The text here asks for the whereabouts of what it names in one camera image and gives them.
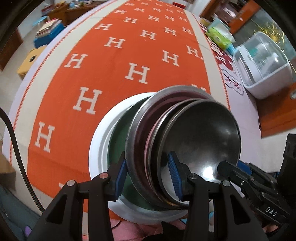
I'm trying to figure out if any green tissue packet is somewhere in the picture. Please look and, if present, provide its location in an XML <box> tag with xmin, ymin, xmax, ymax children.
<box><xmin>206</xmin><ymin>27</ymin><xmax>233</xmax><ymax>49</ymax></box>

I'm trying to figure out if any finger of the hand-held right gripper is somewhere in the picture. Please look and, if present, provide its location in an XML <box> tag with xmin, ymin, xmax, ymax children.
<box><xmin>238</xmin><ymin>162</ymin><xmax>278</xmax><ymax>184</ymax></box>
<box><xmin>217</xmin><ymin>161</ymin><xmax>250</xmax><ymax>186</ymax></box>

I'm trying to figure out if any white lidded plastic container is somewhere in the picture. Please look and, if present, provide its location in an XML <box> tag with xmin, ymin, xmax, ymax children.
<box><xmin>232</xmin><ymin>31</ymin><xmax>293</xmax><ymax>100</ymax></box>

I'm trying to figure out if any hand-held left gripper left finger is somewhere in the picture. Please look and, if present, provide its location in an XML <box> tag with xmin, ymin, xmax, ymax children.
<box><xmin>26</xmin><ymin>153</ymin><xmax>128</xmax><ymax>241</ymax></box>

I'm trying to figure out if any pink garment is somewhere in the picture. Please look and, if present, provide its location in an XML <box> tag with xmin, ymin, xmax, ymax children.
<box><xmin>109</xmin><ymin>219</ymin><xmax>185</xmax><ymax>241</ymax></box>

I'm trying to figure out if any large steel basin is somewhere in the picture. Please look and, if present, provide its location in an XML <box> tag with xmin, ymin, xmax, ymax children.
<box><xmin>125</xmin><ymin>85</ymin><xmax>216</xmax><ymax>210</ymax></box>

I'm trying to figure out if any stack of books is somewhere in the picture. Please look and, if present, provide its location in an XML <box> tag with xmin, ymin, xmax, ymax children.
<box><xmin>36</xmin><ymin>20</ymin><xmax>63</xmax><ymax>37</ymax></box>

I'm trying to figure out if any pink steel bowl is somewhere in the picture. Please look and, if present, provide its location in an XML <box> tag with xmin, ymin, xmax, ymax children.
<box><xmin>144</xmin><ymin>97</ymin><xmax>208</xmax><ymax>204</ymax></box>

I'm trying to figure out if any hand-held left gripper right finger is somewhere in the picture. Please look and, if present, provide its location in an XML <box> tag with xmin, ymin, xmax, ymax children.
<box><xmin>167</xmin><ymin>151</ymin><xmax>270</xmax><ymax>241</ymax></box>

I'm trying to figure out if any orange steel bowl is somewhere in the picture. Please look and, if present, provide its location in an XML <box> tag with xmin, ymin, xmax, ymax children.
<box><xmin>157</xmin><ymin>99</ymin><xmax>241</xmax><ymax>205</ymax></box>

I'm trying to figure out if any yellow plastic stool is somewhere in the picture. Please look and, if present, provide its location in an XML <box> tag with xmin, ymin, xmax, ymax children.
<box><xmin>17</xmin><ymin>45</ymin><xmax>48</xmax><ymax>80</ymax></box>

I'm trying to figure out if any teal tissue box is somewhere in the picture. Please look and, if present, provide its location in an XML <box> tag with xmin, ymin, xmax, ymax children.
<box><xmin>211</xmin><ymin>17</ymin><xmax>232</xmax><ymax>35</ymax></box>

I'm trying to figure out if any dark green plate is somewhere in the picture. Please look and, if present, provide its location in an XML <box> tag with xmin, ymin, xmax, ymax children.
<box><xmin>107</xmin><ymin>102</ymin><xmax>185</xmax><ymax>210</ymax></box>

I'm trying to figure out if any white paper plate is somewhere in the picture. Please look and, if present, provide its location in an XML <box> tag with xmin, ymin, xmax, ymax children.
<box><xmin>88</xmin><ymin>92</ymin><xmax>192</xmax><ymax>225</ymax></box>

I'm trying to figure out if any wooden glass-door cabinet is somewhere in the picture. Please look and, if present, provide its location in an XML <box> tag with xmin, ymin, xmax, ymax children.
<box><xmin>185</xmin><ymin>0</ymin><xmax>296</xmax><ymax>139</ymax></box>

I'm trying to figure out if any blue plastic stool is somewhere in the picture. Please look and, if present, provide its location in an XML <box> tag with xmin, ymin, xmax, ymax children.
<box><xmin>33</xmin><ymin>23</ymin><xmax>65</xmax><ymax>48</ymax></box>

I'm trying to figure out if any thick black cable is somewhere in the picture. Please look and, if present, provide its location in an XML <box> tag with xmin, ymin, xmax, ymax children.
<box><xmin>0</xmin><ymin>108</ymin><xmax>45</xmax><ymax>214</ymax></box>

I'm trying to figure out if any cardboard box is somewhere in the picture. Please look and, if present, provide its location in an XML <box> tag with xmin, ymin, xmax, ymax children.
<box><xmin>0</xmin><ymin>153</ymin><xmax>15</xmax><ymax>174</ymax></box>

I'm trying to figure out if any wooden desk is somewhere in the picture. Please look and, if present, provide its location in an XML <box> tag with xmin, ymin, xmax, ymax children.
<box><xmin>47</xmin><ymin>0</ymin><xmax>116</xmax><ymax>25</ymax></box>

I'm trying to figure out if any orange printed blanket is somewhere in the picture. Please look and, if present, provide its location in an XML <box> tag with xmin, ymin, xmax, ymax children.
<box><xmin>9</xmin><ymin>0</ymin><xmax>232</xmax><ymax>220</ymax></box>

